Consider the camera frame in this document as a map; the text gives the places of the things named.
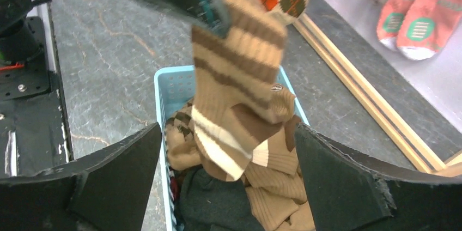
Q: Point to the wooden rack frame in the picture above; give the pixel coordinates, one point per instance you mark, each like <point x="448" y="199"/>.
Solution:
<point x="398" y="130"/>

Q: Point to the black garment in basket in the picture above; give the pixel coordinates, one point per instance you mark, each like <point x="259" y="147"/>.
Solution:
<point x="207" y="203"/>

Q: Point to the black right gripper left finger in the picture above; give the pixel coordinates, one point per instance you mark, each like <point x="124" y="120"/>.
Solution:
<point x="105" y="190"/>

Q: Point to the brown striped sock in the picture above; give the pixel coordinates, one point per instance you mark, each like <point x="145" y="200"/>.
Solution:
<point x="233" y="108"/>

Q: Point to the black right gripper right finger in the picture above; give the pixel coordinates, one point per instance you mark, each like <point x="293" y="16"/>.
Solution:
<point x="350" y="190"/>

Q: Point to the green argyle sock in basket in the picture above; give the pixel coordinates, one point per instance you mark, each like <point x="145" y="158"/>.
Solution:
<point x="182" y="152"/>

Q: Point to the pink patterned sock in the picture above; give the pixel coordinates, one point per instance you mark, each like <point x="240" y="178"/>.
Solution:
<point x="418" y="29"/>

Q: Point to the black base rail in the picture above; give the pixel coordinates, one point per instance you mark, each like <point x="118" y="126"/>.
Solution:
<point x="34" y="121"/>

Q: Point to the light blue plastic basket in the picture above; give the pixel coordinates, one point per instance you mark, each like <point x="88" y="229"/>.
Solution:
<point x="174" y="87"/>

